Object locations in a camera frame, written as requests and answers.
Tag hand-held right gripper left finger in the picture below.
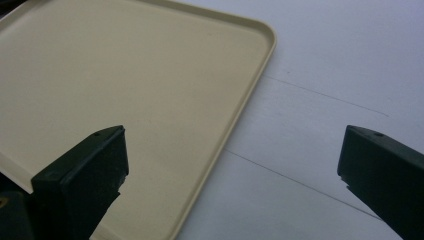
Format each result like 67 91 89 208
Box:
30 125 130 240

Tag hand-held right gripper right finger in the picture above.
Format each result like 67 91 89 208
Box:
337 125 424 240

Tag beige plastic tray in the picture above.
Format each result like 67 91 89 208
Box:
0 0 278 240

